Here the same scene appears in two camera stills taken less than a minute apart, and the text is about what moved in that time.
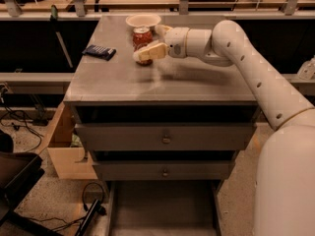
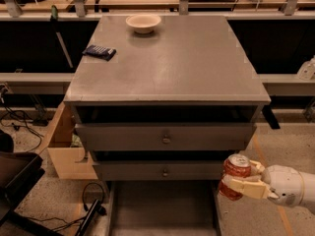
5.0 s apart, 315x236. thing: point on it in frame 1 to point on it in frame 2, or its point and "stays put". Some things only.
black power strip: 96,206 stays put
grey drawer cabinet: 174,119 stays put
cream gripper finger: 162,29 to 260,167
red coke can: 141,36 to 236,165
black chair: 20,173 stays put
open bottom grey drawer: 170,207 stays put
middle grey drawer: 162,170 stays put
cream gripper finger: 157,50 to 255,189
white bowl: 143,20 stays put
